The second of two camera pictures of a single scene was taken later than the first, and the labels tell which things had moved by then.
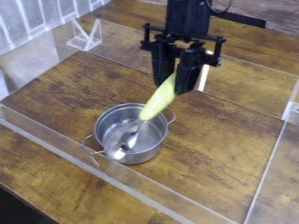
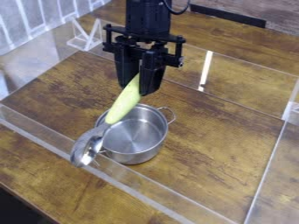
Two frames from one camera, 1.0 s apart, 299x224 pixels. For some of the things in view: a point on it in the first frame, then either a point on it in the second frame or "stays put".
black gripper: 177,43 → 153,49
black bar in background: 240,18 stays put
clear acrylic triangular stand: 84,41 stays put
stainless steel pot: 118,120 stays put
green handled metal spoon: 153,108 → 88,143
